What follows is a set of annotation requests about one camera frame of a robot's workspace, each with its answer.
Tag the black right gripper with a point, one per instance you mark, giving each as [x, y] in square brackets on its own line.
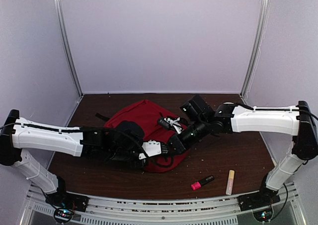
[177, 144]

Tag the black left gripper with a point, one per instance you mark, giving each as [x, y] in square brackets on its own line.
[141, 165]

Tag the red student backpack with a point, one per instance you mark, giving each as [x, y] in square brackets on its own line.
[139, 120]

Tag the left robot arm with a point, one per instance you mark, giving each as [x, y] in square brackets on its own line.
[18, 135]

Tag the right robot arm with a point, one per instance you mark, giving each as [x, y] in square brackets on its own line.
[296, 121]

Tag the pink black highlighter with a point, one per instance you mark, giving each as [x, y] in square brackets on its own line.
[198, 184]

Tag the pale yellow highlighter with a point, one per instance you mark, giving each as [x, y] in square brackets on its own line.
[230, 182]

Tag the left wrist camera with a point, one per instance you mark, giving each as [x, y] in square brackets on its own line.
[153, 148]

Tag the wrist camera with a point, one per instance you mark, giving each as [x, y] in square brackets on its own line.
[153, 148]
[169, 123]

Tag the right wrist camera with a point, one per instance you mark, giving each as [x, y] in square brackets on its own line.
[169, 123]

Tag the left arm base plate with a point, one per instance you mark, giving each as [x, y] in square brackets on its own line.
[68, 201]

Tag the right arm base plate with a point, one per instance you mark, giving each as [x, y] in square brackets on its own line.
[256, 200]

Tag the front aluminium rail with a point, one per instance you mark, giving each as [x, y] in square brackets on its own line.
[222, 210]

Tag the right aluminium frame post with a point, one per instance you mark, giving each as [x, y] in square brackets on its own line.
[255, 53]

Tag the aluminium frame post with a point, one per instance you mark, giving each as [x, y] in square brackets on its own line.
[67, 47]
[255, 53]

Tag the left aluminium frame post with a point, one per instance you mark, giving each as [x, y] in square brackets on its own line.
[67, 47]

